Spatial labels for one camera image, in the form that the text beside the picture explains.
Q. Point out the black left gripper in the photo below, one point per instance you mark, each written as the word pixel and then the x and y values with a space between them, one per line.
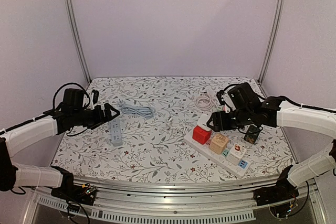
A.
pixel 100 118

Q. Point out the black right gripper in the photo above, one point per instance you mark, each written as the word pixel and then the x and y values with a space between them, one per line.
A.
pixel 219 121

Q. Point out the white plug adapter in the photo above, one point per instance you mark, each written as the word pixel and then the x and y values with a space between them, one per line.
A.
pixel 202 122

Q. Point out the red cube socket adapter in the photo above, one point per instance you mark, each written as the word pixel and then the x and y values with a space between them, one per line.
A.
pixel 200 135

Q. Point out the white cube adapter red flower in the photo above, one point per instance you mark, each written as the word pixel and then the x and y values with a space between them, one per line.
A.
pixel 236 154

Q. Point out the dark green cube socket adapter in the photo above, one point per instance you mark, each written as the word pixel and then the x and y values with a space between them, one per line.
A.
pixel 252 134

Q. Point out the long white power strip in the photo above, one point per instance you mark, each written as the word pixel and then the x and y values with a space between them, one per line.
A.
pixel 220 160

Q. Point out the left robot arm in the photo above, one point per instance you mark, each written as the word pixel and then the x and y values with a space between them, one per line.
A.
pixel 51 123

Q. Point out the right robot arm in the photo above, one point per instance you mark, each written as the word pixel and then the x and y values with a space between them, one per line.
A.
pixel 281 112

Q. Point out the green usb plug adapter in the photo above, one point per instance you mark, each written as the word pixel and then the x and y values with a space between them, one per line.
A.
pixel 220 108

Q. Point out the beige cube socket adapter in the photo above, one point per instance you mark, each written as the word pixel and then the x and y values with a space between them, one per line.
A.
pixel 218 143

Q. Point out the floral patterned table mat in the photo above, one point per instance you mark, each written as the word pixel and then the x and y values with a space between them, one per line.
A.
pixel 153 150

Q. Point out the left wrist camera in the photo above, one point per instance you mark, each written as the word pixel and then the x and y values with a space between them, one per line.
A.
pixel 77 99

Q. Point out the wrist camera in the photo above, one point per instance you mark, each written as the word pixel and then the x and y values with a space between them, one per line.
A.
pixel 77 99
pixel 241 95

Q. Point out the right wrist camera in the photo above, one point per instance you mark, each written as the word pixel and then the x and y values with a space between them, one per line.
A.
pixel 241 95

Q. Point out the aluminium front rail base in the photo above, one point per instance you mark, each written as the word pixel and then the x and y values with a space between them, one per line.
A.
pixel 219 202

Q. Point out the right aluminium frame post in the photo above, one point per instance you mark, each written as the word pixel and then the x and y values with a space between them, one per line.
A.
pixel 271 41

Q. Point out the aluminium frame post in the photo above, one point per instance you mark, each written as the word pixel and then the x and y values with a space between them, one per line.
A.
pixel 271 41
pixel 77 41

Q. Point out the left aluminium frame post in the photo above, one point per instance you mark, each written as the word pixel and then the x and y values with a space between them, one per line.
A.
pixel 77 41

